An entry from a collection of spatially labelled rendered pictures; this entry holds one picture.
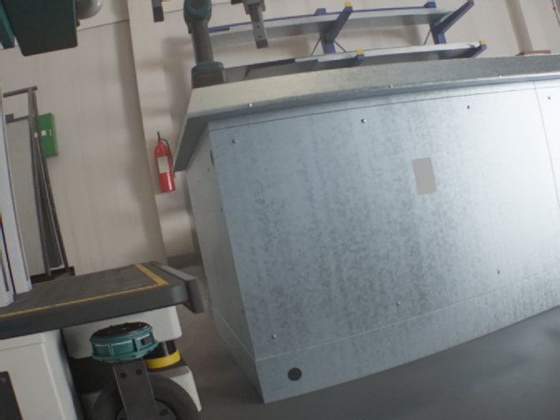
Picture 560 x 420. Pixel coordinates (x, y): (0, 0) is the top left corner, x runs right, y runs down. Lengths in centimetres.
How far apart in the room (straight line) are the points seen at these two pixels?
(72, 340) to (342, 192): 62
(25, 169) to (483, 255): 313
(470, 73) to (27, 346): 104
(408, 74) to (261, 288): 54
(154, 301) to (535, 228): 97
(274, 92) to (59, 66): 533
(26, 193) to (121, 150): 238
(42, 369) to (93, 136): 533
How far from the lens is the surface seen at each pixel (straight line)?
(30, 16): 127
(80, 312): 75
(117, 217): 590
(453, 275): 126
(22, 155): 385
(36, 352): 77
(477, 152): 131
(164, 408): 88
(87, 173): 598
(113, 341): 81
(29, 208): 372
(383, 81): 115
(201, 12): 117
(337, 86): 111
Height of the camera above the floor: 40
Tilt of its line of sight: level
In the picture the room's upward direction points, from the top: 11 degrees counter-clockwise
